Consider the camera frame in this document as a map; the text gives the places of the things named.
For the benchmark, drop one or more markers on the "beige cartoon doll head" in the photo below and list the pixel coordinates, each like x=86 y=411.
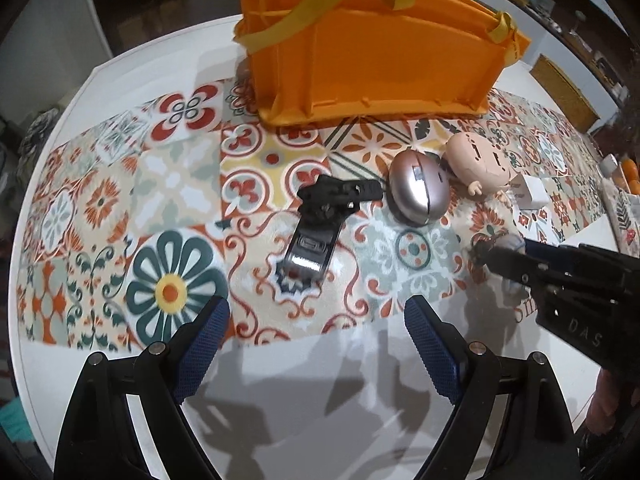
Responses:
x=478 y=164

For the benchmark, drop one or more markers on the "white wall charger cube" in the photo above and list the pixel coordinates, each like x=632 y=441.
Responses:
x=529 y=192

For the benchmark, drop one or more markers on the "oranges in basket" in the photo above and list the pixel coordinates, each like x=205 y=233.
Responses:
x=630 y=176

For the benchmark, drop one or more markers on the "orange plastic storage crate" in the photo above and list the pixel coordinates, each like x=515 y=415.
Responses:
x=314 y=61

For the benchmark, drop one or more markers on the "patterned tile table runner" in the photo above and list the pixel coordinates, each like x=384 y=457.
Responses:
x=138 y=220

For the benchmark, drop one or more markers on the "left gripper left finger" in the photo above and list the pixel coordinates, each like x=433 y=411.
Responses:
x=97 y=439

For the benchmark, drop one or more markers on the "patterned fabric bundle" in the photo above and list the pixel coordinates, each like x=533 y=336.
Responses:
x=32 y=145

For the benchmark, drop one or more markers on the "white cup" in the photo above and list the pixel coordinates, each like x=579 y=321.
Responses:
x=608 y=165

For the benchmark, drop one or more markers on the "silver egg-shaped case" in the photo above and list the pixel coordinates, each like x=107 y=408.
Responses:
x=419 y=186

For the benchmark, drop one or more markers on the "embroidered cloth cushion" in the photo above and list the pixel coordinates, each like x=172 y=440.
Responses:
x=623 y=211

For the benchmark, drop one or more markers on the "person's hand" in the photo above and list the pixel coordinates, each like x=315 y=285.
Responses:
x=601 y=415

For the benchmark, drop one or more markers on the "black clip mount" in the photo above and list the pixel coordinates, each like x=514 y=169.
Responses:
x=324 y=208

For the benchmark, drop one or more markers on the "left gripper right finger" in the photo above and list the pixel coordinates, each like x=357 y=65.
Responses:
x=535 y=439

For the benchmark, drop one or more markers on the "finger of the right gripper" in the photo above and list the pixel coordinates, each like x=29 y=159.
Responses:
x=555 y=256
x=526 y=264

